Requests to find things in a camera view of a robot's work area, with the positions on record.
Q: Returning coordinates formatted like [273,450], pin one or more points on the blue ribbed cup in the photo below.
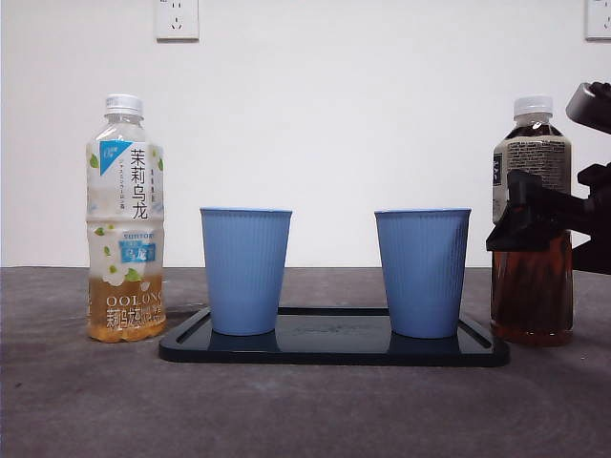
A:
[244,272]
[422,272]

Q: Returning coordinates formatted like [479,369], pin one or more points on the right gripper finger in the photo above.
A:
[530,214]

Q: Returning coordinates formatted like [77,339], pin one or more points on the dark tea bottle beige label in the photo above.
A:
[532,291]

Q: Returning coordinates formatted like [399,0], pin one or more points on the white wall socket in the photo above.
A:
[599,19]
[176,21]

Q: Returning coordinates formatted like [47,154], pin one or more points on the jasmine oolong tea bottle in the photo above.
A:
[125,305]

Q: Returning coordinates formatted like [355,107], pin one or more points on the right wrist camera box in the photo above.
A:
[589,107]

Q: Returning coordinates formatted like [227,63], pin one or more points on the dark blue tray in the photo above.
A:
[334,350]

